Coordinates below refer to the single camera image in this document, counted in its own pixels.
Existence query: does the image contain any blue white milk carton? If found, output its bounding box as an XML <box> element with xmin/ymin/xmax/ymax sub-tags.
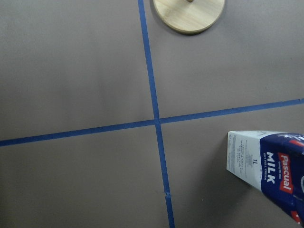
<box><xmin>226</xmin><ymin>131</ymin><xmax>304</xmax><ymax>225</ymax></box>

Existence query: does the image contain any round wooden stand base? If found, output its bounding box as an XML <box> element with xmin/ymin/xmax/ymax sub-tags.
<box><xmin>153</xmin><ymin>0</ymin><xmax>226</xmax><ymax>35</ymax></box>

